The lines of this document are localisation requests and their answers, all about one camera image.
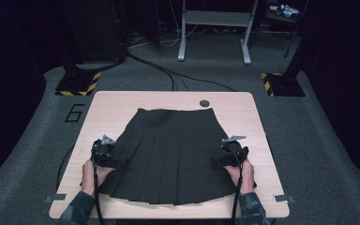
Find black floor cable bundle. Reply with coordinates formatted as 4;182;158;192
74;52;237;93

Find grey metal desk frame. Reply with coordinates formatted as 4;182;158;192
176;0;260;66

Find white floor cables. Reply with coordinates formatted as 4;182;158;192
127;0;201;50

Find dark shelf with small clutter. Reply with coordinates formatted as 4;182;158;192
249;0;309;59

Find black cabinet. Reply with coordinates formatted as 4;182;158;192
59;0;129;65

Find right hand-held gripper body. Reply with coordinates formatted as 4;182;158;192
220;134;250;167

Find black pleated skirt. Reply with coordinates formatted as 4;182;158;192
97;107;259;206

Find right hand-held gripper black cable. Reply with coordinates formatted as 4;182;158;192
229;142;244;225

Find left hand-held gripper black cable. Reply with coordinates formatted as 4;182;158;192
91;140;106;225

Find hand-held gripper black cable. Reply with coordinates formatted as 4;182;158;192
229;142;244;225
91;140;106;225

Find person's left hand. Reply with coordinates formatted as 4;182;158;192
80;158;117;198

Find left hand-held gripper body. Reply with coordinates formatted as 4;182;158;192
90;134;118;167

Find person's right hand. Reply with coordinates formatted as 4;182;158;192
223;157;256;196

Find thin black cable under table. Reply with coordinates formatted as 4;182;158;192
55;144;76;192

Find black stand with striped base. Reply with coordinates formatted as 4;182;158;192
260;31;310;98
54;0;102;98

